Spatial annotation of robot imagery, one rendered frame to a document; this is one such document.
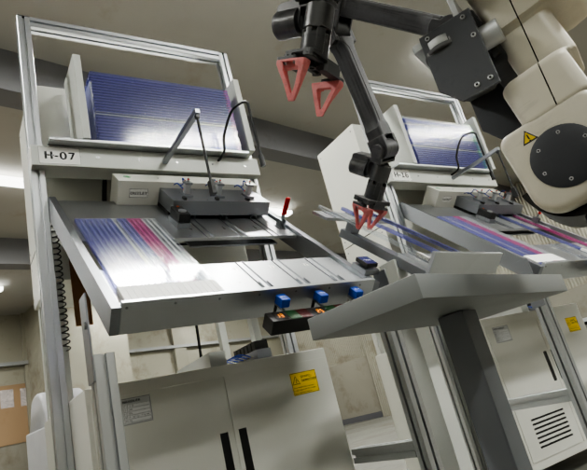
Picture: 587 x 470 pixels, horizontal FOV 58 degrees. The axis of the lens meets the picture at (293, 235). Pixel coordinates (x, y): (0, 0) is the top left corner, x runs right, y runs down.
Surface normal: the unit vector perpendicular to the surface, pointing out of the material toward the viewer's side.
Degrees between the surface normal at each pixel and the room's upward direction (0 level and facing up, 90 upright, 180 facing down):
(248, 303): 134
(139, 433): 90
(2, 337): 90
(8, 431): 90
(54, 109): 90
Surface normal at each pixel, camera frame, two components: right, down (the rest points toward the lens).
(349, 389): -0.72, -0.05
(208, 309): 0.53, 0.36
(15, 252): 0.66, -0.39
